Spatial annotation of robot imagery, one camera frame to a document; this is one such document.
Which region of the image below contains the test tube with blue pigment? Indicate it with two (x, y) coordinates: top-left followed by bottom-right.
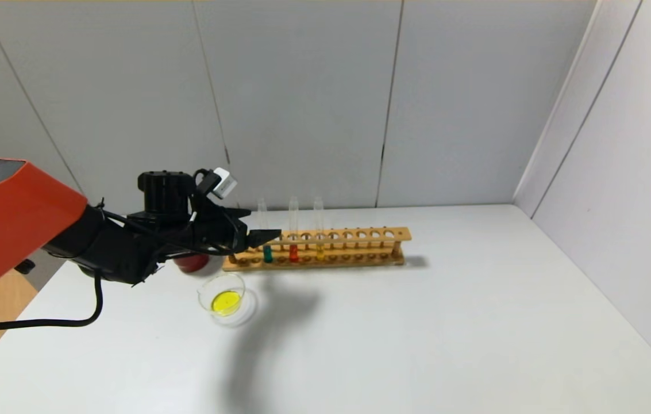
(257, 199), (274, 264)

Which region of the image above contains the test tube with amber pigment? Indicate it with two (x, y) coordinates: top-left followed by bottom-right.
(314, 197), (326, 261)

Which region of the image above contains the test tube with red pigment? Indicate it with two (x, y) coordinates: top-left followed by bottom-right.
(289, 197), (299, 263)

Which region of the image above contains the wooden test tube rack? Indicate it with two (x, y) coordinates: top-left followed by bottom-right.
(217, 227), (411, 271)

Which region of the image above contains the clear glass dish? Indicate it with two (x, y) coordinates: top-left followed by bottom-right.
(198, 272), (257, 327)

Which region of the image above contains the dark red plastic cup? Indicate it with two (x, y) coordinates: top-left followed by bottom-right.
(175, 253), (211, 274)

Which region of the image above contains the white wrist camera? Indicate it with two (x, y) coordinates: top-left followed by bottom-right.
(210, 167), (238, 200)

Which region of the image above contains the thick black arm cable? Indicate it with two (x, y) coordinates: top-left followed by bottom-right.
(0, 270), (103, 333)

